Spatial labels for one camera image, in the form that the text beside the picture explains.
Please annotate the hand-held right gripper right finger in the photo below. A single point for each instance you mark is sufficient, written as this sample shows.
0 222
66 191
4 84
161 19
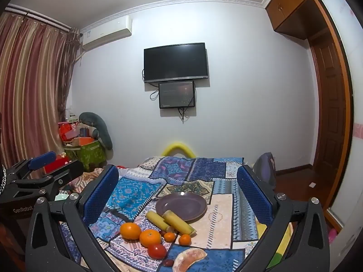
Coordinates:
255 195

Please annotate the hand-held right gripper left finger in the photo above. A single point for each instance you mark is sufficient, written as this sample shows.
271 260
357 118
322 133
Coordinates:
99 195

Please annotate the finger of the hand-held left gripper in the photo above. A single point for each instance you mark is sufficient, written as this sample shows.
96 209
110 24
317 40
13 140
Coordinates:
42 159
66 174

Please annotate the yellow-green banana piece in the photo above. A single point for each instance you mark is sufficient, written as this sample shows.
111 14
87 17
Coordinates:
180 223
156 218

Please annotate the large orange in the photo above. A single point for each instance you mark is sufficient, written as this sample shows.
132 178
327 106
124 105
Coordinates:
130 231
150 238

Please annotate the brown round plate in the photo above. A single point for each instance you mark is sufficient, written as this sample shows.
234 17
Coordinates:
184 204

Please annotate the red tomato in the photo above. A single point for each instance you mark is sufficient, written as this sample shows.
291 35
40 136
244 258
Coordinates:
156 251

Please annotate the small tangerine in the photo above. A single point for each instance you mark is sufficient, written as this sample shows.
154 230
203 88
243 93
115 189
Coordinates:
185 239
169 237

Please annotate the red plastic bag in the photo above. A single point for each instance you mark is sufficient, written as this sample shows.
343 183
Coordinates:
59 163

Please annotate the floral pink bedsheet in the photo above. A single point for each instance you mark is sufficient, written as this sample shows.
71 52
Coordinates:
85 180

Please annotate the green patterned box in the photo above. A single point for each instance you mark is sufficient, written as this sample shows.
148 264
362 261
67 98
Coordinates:
88 154

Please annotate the purple backpack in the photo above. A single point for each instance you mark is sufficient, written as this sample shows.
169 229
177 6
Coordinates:
265 167

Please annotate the patchwork printed blanket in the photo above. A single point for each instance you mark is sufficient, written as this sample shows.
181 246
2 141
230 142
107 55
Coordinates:
133 195

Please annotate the red gift bag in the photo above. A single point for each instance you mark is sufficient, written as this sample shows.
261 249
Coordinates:
66 131

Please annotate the orange flat box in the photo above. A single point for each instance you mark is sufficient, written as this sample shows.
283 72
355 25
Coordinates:
83 141

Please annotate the grey plush toy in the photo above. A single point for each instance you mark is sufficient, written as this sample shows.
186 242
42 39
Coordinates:
102 130

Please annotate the striped curtain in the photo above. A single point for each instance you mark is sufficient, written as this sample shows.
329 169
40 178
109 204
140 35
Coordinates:
28 90

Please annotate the pink plastic item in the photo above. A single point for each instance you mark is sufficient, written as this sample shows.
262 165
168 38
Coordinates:
332 235

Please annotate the yellow foam tube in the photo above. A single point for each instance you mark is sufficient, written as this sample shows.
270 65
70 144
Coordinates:
177 146

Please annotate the peeled pomelo segment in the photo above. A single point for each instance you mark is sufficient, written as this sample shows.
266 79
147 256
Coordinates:
188 259

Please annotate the brown wooden door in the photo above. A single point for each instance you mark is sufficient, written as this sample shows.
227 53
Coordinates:
329 104

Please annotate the white air conditioner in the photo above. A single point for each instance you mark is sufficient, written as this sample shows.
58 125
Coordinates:
107 32

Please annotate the overhead wooden cabinet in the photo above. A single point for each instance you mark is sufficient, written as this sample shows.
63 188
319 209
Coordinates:
289 5

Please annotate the small black wall monitor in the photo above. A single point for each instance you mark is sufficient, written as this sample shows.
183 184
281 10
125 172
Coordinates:
175 94

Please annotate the white curtain rail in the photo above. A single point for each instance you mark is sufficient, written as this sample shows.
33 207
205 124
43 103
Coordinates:
42 17

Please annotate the wall-mounted black television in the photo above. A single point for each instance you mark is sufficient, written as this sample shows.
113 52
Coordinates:
175 62

